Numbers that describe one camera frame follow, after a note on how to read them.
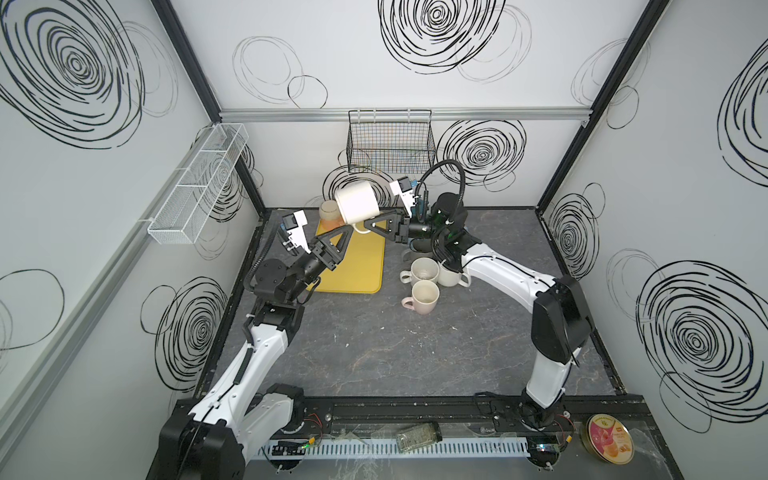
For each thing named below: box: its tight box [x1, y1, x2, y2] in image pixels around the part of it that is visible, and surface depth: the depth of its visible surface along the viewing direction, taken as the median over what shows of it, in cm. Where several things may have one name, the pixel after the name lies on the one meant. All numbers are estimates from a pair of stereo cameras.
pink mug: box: [401, 280, 440, 315], surface depth 91 cm
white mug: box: [335, 180, 380, 234], surface depth 65 cm
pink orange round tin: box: [580, 413, 636, 465], surface depth 69 cm
